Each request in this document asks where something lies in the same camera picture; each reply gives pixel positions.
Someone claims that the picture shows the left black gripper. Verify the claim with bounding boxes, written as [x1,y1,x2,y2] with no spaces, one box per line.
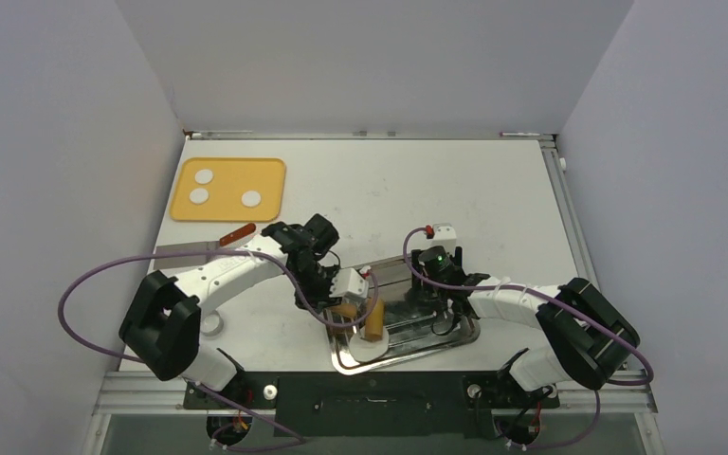
[288,261,343,314]

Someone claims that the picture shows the wooden rolling pin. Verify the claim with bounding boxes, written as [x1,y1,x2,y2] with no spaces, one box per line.
[330,298,386,343]

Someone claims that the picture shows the stainless steel tray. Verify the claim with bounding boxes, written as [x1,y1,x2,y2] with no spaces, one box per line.
[326,256,481,375]

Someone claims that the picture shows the white dough piece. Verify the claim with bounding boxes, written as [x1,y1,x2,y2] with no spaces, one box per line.
[348,328,390,363]

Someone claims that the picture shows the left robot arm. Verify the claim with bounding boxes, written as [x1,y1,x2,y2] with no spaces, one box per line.
[118,213,340,408]

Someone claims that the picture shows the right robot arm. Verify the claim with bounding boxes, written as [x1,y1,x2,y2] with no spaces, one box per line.
[405,246,640,406]

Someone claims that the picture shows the white dough disc right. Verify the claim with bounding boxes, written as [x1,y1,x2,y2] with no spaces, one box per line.
[241,191,263,209]

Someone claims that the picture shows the white dough disc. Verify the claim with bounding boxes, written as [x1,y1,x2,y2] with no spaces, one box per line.
[189,188,209,205]
[241,191,263,209]
[194,169,214,185]

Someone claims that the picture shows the white dough disc lower left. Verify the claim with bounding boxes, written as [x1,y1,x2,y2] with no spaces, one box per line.
[189,188,209,205]

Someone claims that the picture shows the white dough disc upper left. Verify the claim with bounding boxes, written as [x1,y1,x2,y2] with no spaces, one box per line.
[194,169,214,185]

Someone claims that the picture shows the yellow plastic tray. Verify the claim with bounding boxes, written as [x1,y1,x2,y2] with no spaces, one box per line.
[169,157,286,223]

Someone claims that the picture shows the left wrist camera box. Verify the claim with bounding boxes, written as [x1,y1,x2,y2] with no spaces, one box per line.
[329,268,369,302]

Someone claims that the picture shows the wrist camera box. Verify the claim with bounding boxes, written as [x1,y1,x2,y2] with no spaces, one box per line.
[329,268,369,302]
[430,223,457,253]

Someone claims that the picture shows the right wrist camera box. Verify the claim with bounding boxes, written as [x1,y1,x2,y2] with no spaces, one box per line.
[430,223,457,253]

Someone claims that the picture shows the scraper with red handle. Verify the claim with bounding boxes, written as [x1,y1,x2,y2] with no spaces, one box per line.
[151,223,257,270]

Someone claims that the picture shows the metal ring cutter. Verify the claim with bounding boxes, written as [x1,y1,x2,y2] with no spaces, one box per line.
[200,312,225,337]

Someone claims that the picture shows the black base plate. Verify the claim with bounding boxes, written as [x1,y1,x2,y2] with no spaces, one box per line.
[185,370,560,439]

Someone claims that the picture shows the aluminium frame rail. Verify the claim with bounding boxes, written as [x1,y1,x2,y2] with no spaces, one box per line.
[538,135,600,288]

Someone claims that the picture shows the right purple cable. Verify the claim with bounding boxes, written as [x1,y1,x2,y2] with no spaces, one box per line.
[402,227,655,452]

